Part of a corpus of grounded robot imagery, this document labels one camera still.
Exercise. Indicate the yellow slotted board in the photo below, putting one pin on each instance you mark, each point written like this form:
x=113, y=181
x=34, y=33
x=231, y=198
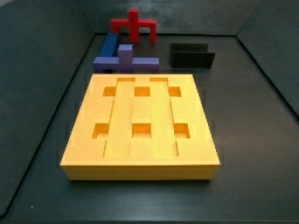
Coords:
x=140, y=130

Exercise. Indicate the black block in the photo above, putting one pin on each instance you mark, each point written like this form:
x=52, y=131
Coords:
x=191, y=55

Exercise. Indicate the red cross-shaped block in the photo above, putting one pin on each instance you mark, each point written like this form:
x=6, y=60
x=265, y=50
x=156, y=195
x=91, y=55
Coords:
x=133, y=23

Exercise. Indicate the blue bar block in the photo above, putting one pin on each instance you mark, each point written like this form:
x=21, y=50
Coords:
x=109, y=45

